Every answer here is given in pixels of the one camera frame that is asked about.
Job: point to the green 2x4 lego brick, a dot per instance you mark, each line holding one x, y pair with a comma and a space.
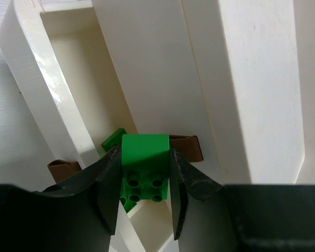
113, 140

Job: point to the green 2x3 lego brick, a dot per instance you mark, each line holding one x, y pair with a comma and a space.
145, 163
125, 194

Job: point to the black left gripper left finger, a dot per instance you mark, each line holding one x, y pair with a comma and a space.
77, 214

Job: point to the brown drawer tab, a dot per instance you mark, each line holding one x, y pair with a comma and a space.
61, 170
188, 146

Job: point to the brown top drawer tab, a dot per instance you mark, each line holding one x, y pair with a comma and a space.
188, 146

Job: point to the white drawer cabinet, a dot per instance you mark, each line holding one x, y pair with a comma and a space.
240, 75

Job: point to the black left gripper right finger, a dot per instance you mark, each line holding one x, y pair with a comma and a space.
208, 216

